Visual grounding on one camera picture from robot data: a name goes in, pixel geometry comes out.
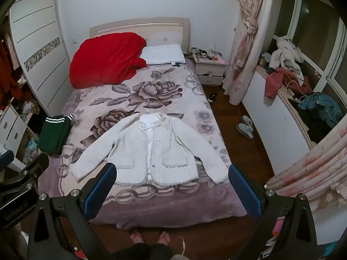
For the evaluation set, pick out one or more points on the black garment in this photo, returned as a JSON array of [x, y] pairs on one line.
[[311, 131]]

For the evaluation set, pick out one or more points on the person's dark trousers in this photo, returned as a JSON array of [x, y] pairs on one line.
[[143, 252]]

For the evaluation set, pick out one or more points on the white pillow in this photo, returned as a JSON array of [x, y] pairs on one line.
[[162, 54]]

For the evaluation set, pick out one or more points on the white plush garment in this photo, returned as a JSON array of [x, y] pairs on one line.
[[287, 54]]

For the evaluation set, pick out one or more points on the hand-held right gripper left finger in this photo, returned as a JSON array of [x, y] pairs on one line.
[[100, 189]]

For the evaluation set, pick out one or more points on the grey slipper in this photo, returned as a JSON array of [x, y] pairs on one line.
[[248, 120], [244, 131]]

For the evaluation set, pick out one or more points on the white nightstand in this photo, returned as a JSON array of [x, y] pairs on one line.
[[210, 69]]

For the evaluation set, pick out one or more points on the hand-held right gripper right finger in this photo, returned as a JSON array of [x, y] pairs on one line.
[[244, 192]]

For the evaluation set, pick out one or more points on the white wardrobe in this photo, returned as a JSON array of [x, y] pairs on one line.
[[40, 32]]

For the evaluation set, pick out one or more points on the red quilt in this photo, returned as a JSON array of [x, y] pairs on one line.
[[108, 57]]

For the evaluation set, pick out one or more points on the teal garment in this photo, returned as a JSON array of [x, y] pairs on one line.
[[322, 108]]

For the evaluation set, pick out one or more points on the person's left forearm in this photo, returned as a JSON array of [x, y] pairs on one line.
[[16, 238]]

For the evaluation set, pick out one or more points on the red garment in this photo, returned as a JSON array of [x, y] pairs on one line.
[[273, 82]]

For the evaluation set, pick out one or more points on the white drawer unit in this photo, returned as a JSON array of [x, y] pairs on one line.
[[13, 130]]

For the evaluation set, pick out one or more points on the red hanging clothes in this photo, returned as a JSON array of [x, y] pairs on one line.
[[8, 73]]

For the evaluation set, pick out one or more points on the black shoe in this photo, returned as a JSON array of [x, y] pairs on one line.
[[212, 97]]

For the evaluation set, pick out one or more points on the window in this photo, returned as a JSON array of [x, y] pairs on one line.
[[311, 13]]

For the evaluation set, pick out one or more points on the person's left foot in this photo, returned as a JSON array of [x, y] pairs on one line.
[[135, 237]]

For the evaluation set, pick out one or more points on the tied pink floral curtain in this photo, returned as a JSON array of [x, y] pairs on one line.
[[249, 38]]

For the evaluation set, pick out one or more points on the loose pink floral curtain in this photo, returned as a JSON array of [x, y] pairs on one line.
[[314, 165]]

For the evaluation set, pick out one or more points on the white window ledge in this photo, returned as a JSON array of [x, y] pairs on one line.
[[268, 122]]

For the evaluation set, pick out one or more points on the white fuzzy jacket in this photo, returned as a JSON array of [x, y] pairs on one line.
[[168, 146]]

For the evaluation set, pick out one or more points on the floral bed blanket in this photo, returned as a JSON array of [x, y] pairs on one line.
[[151, 92]]

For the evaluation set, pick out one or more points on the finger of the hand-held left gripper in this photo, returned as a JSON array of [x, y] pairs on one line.
[[5, 159]]

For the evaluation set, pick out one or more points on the nightstand clutter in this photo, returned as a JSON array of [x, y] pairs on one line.
[[206, 53]]

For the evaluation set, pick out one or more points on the green pants with white stripes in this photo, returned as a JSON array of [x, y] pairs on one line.
[[54, 135]]

